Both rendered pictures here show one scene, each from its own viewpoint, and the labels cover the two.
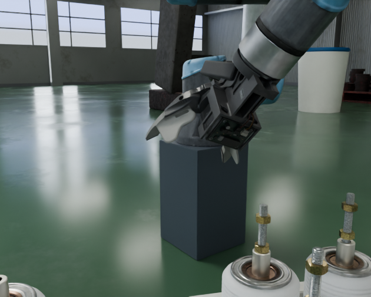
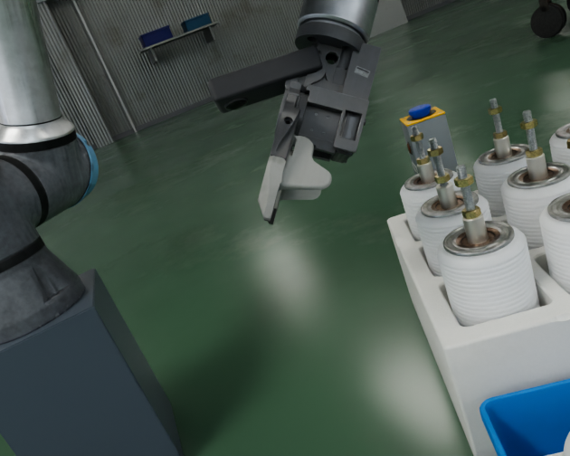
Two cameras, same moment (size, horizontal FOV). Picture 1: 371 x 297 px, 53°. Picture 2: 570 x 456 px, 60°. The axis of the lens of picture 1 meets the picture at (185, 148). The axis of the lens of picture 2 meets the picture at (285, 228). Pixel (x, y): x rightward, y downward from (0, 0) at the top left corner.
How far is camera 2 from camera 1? 0.61 m
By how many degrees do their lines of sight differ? 65
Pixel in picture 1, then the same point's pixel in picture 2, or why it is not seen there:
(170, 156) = (17, 374)
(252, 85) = (375, 53)
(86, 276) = not seen: outside the picture
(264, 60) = (370, 20)
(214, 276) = (238, 441)
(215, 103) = (345, 97)
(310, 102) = not seen: outside the picture
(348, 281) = (483, 202)
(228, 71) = (306, 61)
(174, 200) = (75, 437)
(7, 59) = not seen: outside the picture
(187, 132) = (28, 303)
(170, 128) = (304, 170)
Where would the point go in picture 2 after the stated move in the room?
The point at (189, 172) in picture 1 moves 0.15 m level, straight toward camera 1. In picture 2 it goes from (90, 356) to (182, 342)
